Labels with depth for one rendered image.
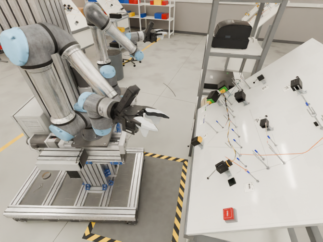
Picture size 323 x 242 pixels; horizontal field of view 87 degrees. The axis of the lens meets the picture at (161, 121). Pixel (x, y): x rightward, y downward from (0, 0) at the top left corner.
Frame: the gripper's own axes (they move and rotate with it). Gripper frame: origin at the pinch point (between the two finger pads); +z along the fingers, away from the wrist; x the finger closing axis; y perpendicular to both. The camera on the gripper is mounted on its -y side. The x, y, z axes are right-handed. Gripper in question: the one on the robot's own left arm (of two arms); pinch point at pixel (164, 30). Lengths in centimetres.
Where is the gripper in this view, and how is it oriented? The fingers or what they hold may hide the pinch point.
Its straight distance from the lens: 168.2
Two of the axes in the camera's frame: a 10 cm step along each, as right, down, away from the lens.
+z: 9.1, -2.7, 3.2
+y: -0.6, 6.7, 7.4
